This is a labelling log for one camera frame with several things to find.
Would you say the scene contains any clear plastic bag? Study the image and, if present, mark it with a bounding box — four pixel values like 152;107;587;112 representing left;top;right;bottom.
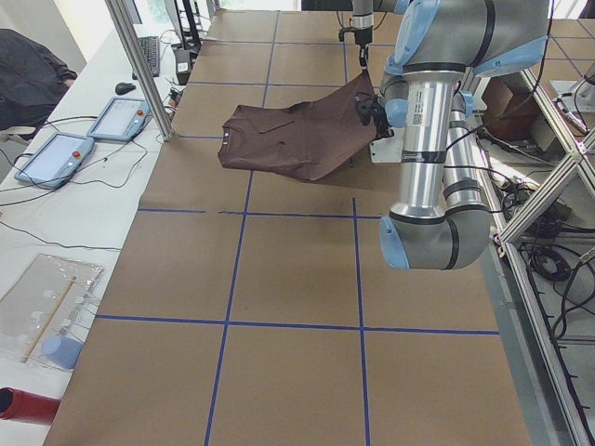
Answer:
1;255;104;370

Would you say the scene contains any aluminium frame post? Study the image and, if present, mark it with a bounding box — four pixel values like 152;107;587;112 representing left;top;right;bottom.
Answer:
105;0;174;141

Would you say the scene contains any black computer mouse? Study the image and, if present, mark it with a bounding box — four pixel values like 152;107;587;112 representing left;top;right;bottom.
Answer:
114;82;137;96

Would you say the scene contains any blue teach pendant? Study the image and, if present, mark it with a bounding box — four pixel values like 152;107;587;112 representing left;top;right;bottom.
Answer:
87;97;151;142
14;132;95;189

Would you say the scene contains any brown t-shirt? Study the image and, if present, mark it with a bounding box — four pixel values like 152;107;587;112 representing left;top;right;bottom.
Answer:
218;71;376;181

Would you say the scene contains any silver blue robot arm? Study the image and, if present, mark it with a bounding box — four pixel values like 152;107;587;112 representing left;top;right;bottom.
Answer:
341;0;410;70
379;1;550;269

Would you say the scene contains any blue plastic cup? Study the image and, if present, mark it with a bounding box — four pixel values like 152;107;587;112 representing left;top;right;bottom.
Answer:
41;334;84;370

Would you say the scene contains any wooden stick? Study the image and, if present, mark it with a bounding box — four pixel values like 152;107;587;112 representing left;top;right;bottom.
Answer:
20;276;76;363

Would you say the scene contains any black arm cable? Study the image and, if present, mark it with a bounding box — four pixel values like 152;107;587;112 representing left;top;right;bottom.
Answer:
441;125;512;187

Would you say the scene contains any black keyboard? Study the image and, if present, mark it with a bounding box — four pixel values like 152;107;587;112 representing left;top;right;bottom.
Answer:
138;36;161;77

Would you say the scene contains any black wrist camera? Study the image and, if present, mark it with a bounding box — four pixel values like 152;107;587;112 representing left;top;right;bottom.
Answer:
354;92;375;126
338;27;356;42

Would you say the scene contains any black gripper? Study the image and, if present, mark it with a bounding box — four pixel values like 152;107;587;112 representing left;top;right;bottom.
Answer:
371;106;394;139
354;28;373;70

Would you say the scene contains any upper blue teach pendant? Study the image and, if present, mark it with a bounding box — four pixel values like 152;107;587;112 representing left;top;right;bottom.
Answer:
87;97;151;142

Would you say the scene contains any aluminium frame table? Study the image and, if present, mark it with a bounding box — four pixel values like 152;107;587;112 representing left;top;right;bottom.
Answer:
445;18;595;446

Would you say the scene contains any red cylinder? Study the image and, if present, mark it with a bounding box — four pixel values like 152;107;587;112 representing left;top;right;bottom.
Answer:
1;387;60;426

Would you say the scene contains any seated person in black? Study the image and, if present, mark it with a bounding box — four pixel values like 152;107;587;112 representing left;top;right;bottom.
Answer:
1;29;77;130

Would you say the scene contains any lower blue teach pendant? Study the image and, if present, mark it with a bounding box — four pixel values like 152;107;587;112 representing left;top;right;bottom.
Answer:
14;132;95;189

